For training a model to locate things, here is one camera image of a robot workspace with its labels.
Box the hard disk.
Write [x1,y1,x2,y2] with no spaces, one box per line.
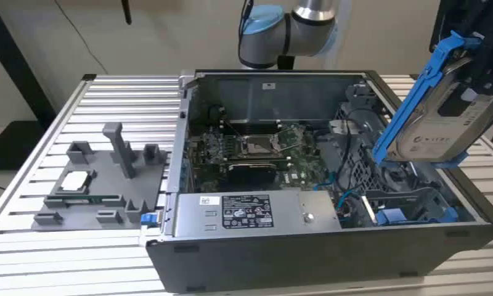
[372,30,493,171]

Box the grey metal disk bay cage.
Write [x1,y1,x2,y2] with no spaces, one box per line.
[330,83,462,228]

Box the black RAM slot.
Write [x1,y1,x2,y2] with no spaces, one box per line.
[224,118,282,128]

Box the green motherboard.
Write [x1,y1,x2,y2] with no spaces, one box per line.
[187,121,334,194]

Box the metal socket cover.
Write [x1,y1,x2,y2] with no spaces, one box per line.
[275,128,306,152]

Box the CPU socket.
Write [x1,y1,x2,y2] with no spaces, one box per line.
[240,134,279,158]

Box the thin metal locking lever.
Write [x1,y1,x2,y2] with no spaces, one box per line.
[224,120,244,139]

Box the black graphics card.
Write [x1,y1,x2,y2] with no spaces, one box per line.
[227,162,280,189]

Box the black open PC case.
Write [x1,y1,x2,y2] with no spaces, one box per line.
[146,69,493,294]

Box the black antenna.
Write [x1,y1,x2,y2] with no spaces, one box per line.
[120,0,134,25]

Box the silver power supply with label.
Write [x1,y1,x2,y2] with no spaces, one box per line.
[175,190,342,238]

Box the grey parts rack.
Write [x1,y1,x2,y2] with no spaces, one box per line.
[31,122,172,231]

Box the green RAM stick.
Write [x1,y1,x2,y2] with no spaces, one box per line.
[63,194,120,205]

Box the silver CPU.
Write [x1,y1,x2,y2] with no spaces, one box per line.
[60,171,94,192]

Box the long black wire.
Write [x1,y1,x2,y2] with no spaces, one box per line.
[338,107,394,194]

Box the blue wire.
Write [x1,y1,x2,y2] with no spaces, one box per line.
[315,179,355,214]

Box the thin arm cable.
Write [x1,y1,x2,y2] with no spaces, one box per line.
[239,0,259,64]

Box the thin black wall cable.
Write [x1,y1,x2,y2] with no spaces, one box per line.
[52,0,111,75]

